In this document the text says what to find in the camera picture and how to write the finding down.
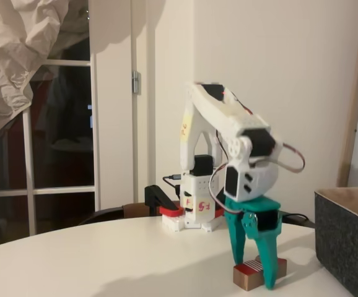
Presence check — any dark brown wooden chair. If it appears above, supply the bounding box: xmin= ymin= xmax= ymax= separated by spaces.
xmin=79 ymin=202 xmax=315 ymax=230

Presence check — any white glazed door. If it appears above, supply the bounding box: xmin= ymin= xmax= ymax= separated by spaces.
xmin=0 ymin=0 xmax=133 ymax=250

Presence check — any grey felt box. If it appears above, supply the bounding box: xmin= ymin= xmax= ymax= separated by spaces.
xmin=314 ymin=186 xmax=358 ymax=297

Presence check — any red white black servo wire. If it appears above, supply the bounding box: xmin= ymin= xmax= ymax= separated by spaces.
xmin=249 ymin=143 xmax=306 ymax=173

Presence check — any black power cable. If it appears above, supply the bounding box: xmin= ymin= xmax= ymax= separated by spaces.
xmin=281 ymin=210 xmax=316 ymax=228

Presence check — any metal door hinge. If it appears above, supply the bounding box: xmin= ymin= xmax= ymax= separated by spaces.
xmin=131 ymin=70 xmax=142 ymax=95

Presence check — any red striped wooden block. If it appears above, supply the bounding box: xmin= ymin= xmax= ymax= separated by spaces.
xmin=233 ymin=255 xmax=288 ymax=291

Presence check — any beige crumpled curtain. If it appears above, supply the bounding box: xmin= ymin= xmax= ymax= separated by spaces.
xmin=0 ymin=0 xmax=90 ymax=170

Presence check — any light wood framed panel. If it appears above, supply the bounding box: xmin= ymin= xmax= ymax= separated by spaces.
xmin=336 ymin=0 xmax=358 ymax=188

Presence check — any black usb cable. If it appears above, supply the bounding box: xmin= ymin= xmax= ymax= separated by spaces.
xmin=162 ymin=174 xmax=185 ymax=195

